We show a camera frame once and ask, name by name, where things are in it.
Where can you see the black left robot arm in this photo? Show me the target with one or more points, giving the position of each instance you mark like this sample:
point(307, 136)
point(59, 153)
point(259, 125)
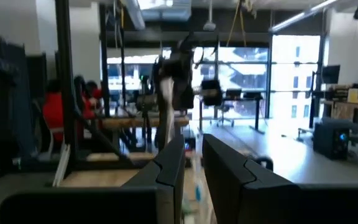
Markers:
point(179, 77)

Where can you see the black office chair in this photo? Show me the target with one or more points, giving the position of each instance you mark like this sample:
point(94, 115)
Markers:
point(211, 91)

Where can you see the person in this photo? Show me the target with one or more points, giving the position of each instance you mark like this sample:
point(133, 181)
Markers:
point(89, 105)
point(53, 112)

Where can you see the black computer tower blue light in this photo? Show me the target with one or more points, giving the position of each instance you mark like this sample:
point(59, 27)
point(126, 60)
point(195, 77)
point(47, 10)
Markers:
point(328, 143)

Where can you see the ceiling light strip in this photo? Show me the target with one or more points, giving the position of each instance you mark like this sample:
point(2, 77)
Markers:
point(303, 14)

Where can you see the yellow box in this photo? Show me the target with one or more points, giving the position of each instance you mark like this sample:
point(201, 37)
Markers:
point(353, 95)

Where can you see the camera on tripod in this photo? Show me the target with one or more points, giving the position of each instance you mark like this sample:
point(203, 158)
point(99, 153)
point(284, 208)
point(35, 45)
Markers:
point(146, 102)

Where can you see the black monitor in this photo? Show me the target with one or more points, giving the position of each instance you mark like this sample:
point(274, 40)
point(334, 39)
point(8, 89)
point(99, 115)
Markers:
point(331, 74)

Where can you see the dark blue partition panel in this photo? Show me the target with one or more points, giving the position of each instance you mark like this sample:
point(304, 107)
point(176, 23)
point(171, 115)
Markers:
point(5, 109)

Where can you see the wooden workbench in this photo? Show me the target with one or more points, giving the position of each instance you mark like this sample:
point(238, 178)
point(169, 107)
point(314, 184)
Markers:
point(346, 109)

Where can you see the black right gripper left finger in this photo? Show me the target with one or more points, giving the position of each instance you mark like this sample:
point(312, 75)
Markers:
point(120, 205)

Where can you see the blue toothbrush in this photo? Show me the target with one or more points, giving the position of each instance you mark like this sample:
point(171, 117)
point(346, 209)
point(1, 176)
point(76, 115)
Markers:
point(197, 192)

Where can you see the black office desk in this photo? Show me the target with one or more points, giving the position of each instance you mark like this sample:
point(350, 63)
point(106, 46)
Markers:
point(244, 99)

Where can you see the wooden table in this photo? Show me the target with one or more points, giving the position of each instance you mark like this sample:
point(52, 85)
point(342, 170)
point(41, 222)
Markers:
point(120, 122)

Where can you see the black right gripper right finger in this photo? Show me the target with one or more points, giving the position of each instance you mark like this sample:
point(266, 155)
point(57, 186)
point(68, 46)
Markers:
point(259, 202)

